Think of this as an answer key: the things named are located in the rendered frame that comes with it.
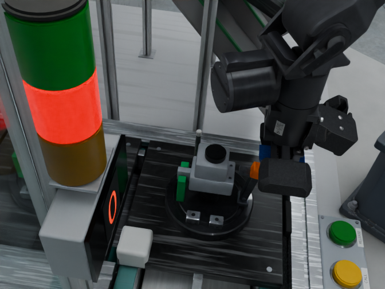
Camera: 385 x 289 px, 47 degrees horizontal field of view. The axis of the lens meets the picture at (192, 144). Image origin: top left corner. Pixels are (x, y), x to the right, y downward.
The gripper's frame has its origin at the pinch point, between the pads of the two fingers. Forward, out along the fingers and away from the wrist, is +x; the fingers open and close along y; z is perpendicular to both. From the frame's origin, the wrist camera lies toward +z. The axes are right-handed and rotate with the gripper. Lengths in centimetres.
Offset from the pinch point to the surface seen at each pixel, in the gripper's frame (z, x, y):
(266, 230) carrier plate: 0.8, 12.2, -3.6
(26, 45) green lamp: -20.4, -30.5, -21.5
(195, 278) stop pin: -9.0, 12.5, -13.2
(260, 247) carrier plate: -0.1, 12.2, -6.8
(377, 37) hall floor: 86, 111, 221
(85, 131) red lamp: -18.1, -23.0, -20.7
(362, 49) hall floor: 74, 111, 206
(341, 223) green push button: 12.6, 12.2, -0.4
